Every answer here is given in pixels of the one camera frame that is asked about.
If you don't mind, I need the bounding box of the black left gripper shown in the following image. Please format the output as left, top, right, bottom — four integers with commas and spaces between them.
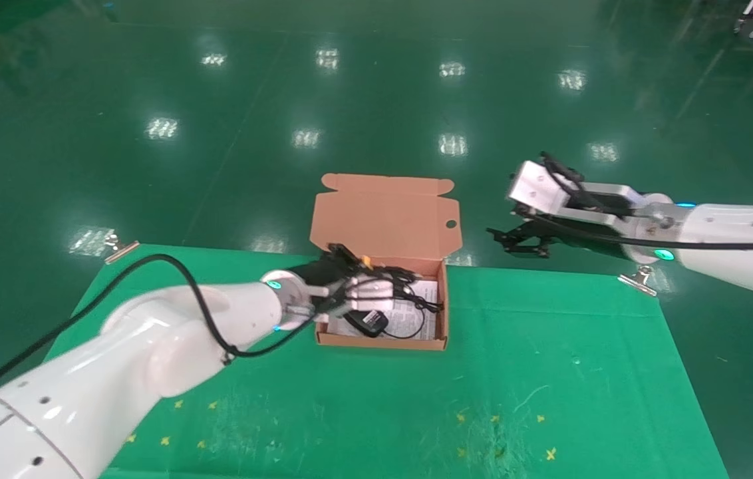
295, 243, 420, 303

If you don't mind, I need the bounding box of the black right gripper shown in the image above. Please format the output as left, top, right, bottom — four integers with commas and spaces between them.
486, 216, 627, 258

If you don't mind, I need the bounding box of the black data cable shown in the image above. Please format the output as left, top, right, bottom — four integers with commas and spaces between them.
376, 265, 445, 315

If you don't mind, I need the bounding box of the black wired mouse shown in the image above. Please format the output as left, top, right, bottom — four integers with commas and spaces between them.
343, 303, 429, 341

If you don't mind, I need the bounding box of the open brown cardboard box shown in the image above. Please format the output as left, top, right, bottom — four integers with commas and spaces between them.
310, 173, 464, 351

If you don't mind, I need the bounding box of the white printed paper sheet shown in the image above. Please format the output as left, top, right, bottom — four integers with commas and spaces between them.
327, 278, 441, 341

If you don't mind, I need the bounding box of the silver binder clip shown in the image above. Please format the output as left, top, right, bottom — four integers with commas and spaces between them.
104, 233, 140, 265
617, 265, 659, 297

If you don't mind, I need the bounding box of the green cloth mat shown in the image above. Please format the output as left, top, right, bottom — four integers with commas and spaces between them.
44, 245, 730, 479

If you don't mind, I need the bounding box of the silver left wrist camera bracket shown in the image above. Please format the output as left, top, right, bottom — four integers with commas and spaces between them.
310, 275, 396, 325

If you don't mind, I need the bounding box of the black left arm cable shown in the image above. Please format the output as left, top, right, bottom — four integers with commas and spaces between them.
0, 253, 314, 416

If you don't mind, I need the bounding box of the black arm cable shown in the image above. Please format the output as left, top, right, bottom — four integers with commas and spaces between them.
536, 152, 753, 252
0, 253, 314, 416

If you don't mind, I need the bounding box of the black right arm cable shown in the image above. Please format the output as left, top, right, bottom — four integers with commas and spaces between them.
536, 152, 753, 252

